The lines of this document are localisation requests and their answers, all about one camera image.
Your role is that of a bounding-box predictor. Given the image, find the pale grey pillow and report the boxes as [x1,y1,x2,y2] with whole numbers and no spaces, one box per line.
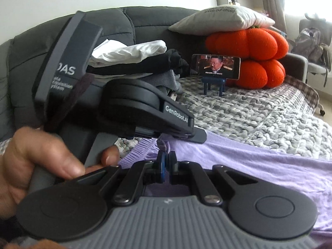
[168,4,275,35]

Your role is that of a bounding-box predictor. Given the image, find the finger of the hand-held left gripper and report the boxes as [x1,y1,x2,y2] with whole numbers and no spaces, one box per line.
[133,126,207,144]

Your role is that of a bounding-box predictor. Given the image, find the dark grey sofa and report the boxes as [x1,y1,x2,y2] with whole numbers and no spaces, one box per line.
[0,6,208,146]

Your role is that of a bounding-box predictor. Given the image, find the orange pumpkin cushion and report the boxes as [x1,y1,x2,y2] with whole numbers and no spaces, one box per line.
[226,58,286,90]
[205,28,289,62]

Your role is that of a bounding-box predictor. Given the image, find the person's left hand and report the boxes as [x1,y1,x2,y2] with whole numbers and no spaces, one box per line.
[0,127,121,220]

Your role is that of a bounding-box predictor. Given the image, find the grey checked quilt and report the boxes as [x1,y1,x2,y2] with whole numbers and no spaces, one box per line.
[0,76,332,172]

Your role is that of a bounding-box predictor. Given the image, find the blue phone stand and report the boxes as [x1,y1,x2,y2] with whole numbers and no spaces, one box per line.
[202,74,227,97]

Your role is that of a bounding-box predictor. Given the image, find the grey curtain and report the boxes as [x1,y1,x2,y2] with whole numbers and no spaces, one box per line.
[262,0,287,35]

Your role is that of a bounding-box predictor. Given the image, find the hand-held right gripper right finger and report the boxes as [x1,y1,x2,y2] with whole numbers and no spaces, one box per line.
[168,152,257,204]

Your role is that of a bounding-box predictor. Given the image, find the brown checked sheet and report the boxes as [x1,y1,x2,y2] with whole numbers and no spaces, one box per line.
[290,79,320,115]

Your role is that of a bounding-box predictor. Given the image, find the grey padded armrest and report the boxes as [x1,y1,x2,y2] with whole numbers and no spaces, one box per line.
[283,53,309,83]

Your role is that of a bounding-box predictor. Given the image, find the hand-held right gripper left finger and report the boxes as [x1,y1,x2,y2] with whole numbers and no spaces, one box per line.
[70,150,166,204]

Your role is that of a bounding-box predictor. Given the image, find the stack of folded clothes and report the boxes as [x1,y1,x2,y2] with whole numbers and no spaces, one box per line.
[87,39,190,101]

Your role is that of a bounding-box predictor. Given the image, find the smartphone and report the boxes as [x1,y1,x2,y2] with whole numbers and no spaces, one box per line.
[190,54,241,80]

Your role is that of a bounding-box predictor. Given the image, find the grey backpack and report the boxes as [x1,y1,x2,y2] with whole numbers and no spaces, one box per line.
[293,27,329,88]

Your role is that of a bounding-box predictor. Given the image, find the purple pants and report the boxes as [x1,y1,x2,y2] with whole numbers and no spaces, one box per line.
[118,131,332,232]

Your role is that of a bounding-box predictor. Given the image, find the grey office chair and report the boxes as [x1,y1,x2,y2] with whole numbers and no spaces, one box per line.
[298,14,332,116]

